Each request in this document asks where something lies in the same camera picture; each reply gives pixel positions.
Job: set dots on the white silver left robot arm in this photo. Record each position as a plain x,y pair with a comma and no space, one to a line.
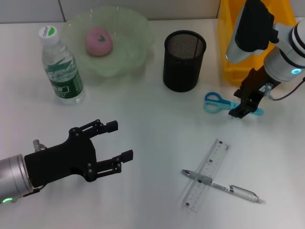
14,174

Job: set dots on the green glass fruit plate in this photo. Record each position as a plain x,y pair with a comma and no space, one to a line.
133,47

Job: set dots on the black mesh pen holder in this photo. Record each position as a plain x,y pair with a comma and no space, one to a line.
183,66

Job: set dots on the pink peach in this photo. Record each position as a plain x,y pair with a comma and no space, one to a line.
97,45

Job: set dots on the silver white pen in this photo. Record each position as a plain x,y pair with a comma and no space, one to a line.
240,190

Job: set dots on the blue scissors with sheath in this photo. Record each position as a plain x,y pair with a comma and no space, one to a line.
214,107

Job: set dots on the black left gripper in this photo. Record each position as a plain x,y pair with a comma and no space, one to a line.
59,162

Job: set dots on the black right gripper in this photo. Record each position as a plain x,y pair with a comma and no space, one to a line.
257,86

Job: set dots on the transparent plastic ruler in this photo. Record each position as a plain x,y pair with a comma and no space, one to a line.
205,176

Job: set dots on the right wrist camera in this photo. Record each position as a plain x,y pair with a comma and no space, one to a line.
252,31

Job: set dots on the yellow plastic bin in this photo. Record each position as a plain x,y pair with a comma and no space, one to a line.
225,47

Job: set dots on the clear green-label water bottle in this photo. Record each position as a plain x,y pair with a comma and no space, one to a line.
66,88

